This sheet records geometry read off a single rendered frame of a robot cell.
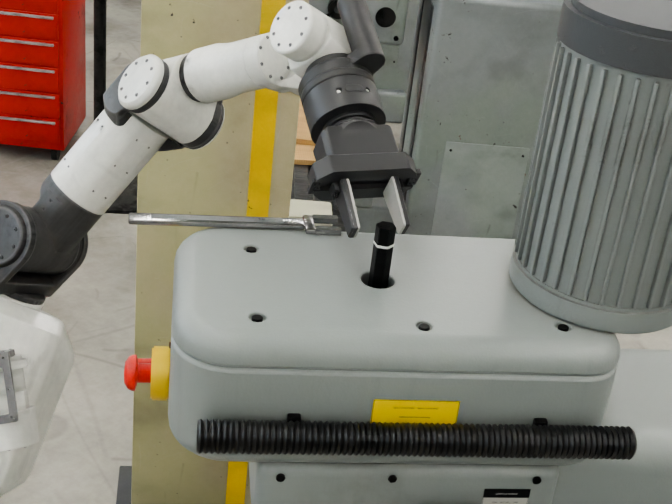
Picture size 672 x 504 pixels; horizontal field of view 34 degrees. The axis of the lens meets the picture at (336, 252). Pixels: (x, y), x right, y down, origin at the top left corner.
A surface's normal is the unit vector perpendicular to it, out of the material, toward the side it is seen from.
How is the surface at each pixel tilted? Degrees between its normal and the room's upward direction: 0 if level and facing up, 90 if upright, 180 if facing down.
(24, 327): 58
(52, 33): 90
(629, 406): 0
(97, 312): 0
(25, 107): 90
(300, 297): 0
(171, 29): 90
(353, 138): 30
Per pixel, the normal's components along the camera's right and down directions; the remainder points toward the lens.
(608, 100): -0.59, 0.33
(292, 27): -0.62, -0.24
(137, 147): 0.44, 0.57
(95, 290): 0.11, -0.88
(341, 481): 0.11, 0.47
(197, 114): 0.61, 0.33
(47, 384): 0.91, 0.22
